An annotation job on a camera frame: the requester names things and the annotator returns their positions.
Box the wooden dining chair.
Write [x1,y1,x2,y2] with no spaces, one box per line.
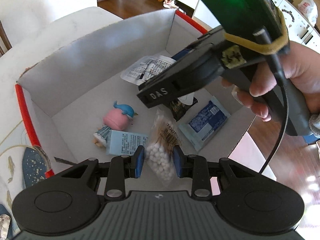
[0,22,12,50]

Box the pink blue toy figure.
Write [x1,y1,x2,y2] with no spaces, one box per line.
[93,101,138,148]

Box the blue wet wipe packet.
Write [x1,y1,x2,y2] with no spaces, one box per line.
[178,96,231,152]

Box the red cardboard shoe box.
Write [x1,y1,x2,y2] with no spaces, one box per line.
[15,8,257,196]

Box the silver foil bag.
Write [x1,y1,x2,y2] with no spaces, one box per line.
[0,214,11,240]

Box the right hand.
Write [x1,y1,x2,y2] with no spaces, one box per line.
[221,40,320,123]

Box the dark gold candy wrapper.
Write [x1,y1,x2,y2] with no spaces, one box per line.
[168,98,198,121]

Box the cotton swab bag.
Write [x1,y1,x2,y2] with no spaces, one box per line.
[145,109,182,186]

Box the white printed sachet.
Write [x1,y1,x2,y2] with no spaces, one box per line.
[120,55,176,86]

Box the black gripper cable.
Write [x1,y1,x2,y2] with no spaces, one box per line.
[252,28,291,176]

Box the light blue small carton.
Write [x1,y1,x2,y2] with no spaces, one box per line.
[106,130,148,155]

